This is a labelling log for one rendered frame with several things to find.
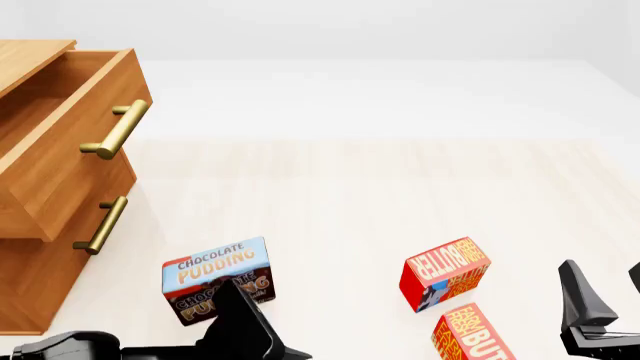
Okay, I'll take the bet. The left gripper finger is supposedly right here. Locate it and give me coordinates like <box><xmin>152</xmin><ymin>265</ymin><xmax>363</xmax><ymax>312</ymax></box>
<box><xmin>194</xmin><ymin>279</ymin><xmax>314</xmax><ymax>360</ymax></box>

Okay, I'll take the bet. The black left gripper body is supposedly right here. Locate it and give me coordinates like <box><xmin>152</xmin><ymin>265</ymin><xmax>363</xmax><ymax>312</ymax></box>
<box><xmin>119</xmin><ymin>345</ymin><xmax>201</xmax><ymax>360</ymax></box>

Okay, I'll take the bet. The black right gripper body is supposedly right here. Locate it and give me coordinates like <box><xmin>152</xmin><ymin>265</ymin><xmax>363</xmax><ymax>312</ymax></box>
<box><xmin>559</xmin><ymin>322</ymin><xmax>640</xmax><ymax>360</ymax></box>

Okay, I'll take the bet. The closed wooden drawer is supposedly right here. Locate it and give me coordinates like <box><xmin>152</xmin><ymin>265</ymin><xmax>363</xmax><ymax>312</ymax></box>
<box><xmin>0</xmin><ymin>148</ymin><xmax>138</xmax><ymax>301</ymax></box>

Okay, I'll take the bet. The open wooden drawer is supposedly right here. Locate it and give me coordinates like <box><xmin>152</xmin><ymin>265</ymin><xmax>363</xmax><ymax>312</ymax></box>
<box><xmin>0</xmin><ymin>47</ymin><xmax>154</xmax><ymax>243</ymax></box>

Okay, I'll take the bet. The wooden cabinet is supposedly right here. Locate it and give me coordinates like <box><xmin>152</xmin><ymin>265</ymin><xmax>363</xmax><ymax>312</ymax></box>
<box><xmin>0</xmin><ymin>39</ymin><xmax>138</xmax><ymax>336</ymax></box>

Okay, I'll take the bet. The chocolate pudding box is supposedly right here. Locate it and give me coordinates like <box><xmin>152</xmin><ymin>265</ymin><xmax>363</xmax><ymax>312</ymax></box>
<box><xmin>161</xmin><ymin>235</ymin><xmax>277</xmax><ymax>327</ymax></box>

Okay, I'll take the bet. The red butter box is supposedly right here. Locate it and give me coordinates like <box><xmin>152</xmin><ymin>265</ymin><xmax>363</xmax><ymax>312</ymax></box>
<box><xmin>398</xmin><ymin>235</ymin><xmax>492</xmax><ymax>315</ymax></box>
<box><xmin>430</xmin><ymin>301</ymin><xmax>519</xmax><ymax>360</ymax></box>

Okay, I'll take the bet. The short brass drawer handle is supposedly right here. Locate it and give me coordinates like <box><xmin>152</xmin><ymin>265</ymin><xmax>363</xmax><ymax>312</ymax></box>
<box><xmin>72</xmin><ymin>195</ymin><xmax>130</xmax><ymax>256</ymax></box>

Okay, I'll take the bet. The long brass drawer handle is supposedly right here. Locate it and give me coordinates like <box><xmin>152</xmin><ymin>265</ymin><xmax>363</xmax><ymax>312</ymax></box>
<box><xmin>79</xmin><ymin>99</ymin><xmax>154</xmax><ymax>162</ymax></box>

